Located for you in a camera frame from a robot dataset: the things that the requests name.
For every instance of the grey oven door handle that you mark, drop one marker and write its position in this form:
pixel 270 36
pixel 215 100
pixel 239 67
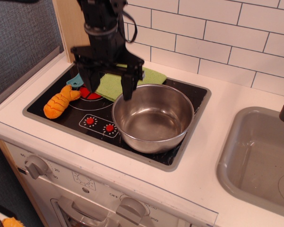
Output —
pixel 83 215

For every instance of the stainless steel pot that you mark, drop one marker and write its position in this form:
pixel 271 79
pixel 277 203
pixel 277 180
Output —
pixel 155 120

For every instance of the grey sink basin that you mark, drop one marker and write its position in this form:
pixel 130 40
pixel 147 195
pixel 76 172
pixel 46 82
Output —
pixel 251 167

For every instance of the green cloth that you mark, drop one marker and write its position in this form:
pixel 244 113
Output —
pixel 110 85

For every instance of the red stove knob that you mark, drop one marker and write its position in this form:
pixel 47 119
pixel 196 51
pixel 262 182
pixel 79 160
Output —
pixel 90 121
pixel 109 128

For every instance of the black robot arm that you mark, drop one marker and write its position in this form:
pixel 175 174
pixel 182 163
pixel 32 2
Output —
pixel 104 14

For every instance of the orange plush toy bottom corner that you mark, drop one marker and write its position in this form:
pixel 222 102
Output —
pixel 10 222

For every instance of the right red stove knob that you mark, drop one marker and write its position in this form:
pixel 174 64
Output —
pixel 109 128

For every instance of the orange plush shrimp toy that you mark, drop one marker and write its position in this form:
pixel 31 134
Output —
pixel 59 102

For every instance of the left grey oven knob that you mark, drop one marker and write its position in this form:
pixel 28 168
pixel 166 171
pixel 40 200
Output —
pixel 35 166

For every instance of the right grey oven knob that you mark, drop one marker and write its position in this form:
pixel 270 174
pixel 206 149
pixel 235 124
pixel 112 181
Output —
pixel 131 210

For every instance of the wooden side post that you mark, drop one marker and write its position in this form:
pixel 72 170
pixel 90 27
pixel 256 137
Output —
pixel 71 25

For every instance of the blue dish brush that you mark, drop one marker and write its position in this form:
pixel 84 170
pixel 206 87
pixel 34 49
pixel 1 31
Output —
pixel 75 82

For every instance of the black toy stove top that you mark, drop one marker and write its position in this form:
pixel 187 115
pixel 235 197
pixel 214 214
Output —
pixel 73 119

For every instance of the left red stove knob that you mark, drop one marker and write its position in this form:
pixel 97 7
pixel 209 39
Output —
pixel 90 121

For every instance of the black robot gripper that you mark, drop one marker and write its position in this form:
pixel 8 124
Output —
pixel 107 53

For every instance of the grey oven knob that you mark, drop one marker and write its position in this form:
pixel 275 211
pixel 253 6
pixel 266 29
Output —
pixel 35 166
pixel 131 210

